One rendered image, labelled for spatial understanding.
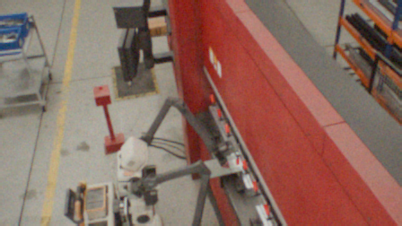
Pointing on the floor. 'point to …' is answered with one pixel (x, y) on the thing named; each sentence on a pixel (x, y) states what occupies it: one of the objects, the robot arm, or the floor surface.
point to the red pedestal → (108, 120)
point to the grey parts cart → (23, 71)
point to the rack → (370, 46)
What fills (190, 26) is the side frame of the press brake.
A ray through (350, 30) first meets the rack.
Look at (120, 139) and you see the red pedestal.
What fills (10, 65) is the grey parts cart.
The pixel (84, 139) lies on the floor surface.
